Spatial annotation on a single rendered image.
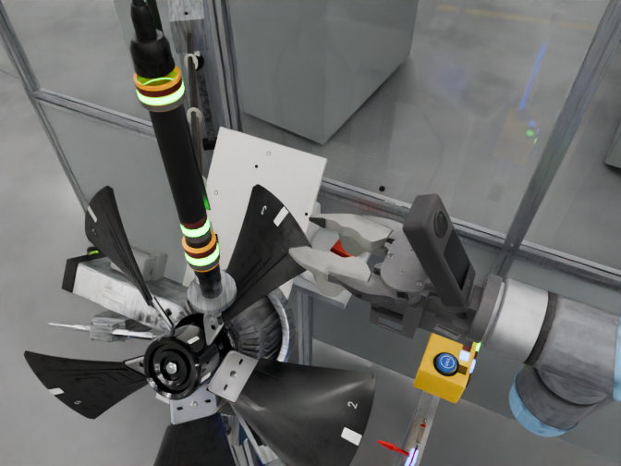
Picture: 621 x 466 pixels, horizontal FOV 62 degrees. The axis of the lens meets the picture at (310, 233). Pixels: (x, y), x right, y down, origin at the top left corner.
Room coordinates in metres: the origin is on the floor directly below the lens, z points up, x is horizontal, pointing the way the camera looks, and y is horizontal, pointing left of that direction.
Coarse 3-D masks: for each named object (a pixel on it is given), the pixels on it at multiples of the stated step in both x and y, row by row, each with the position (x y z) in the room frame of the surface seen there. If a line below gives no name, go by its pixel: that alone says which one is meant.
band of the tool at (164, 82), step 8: (176, 72) 0.44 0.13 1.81; (136, 80) 0.42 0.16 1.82; (144, 80) 0.44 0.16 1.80; (152, 80) 0.45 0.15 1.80; (160, 80) 0.45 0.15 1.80; (168, 80) 0.45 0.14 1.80; (176, 80) 0.42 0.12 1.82; (144, 88) 0.41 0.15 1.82; (152, 88) 0.41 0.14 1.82; (160, 88) 0.41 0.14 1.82; (144, 96) 0.41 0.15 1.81; (152, 104) 0.41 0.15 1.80; (160, 104) 0.41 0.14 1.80
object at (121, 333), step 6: (48, 324) 0.62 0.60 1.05; (54, 324) 0.61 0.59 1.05; (78, 324) 0.60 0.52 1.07; (78, 330) 0.59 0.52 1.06; (84, 330) 0.59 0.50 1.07; (114, 330) 0.57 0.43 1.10; (120, 330) 0.57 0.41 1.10; (126, 330) 0.57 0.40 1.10; (132, 330) 0.57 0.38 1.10; (114, 336) 0.56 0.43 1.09; (120, 336) 0.56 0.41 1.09; (126, 336) 0.56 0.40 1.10; (132, 336) 0.56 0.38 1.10; (138, 336) 0.55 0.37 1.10; (144, 336) 0.55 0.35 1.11; (150, 336) 0.55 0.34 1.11; (156, 336) 0.55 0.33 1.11
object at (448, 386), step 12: (432, 336) 0.57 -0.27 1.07; (432, 348) 0.54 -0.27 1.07; (444, 348) 0.54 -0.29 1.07; (456, 348) 0.54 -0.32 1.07; (432, 360) 0.51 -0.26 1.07; (456, 360) 0.51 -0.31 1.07; (468, 360) 0.51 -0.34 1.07; (420, 372) 0.49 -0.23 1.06; (432, 372) 0.49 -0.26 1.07; (456, 372) 0.49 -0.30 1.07; (468, 372) 0.49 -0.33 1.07; (420, 384) 0.49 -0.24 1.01; (432, 384) 0.48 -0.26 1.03; (444, 384) 0.47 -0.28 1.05; (456, 384) 0.46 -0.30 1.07; (444, 396) 0.46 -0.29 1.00; (456, 396) 0.46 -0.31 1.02
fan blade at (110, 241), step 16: (112, 192) 0.66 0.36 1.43; (96, 208) 0.68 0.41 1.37; (112, 208) 0.65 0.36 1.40; (96, 224) 0.68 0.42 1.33; (112, 224) 0.64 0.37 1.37; (96, 240) 0.68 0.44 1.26; (112, 240) 0.63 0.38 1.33; (112, 256) 0.65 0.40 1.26; (128, 256) 0.59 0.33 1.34; (128, 272) 0.59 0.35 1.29; (144, 288) 0.55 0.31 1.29
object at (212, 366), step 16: (192, 320) 0.54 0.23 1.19; (176, 336) 0.46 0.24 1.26; (192, 336) 0.47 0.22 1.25; (224, 336) 0.51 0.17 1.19; (160, 352) 0.45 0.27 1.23; (176, 352) 0.44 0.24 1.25; (192, 352) 0.43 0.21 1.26; (208, 352) 0.45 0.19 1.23; (224, 352) 0.48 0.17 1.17; (144, 368) 0.43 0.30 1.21; (160, 368) 0.43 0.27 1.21; (192, 368) 0.42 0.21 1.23; (208, 368) 0.43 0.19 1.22; (160, 384) 0.41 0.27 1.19; (176, 384) 0.40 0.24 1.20; (192, 384) 0.39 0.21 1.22
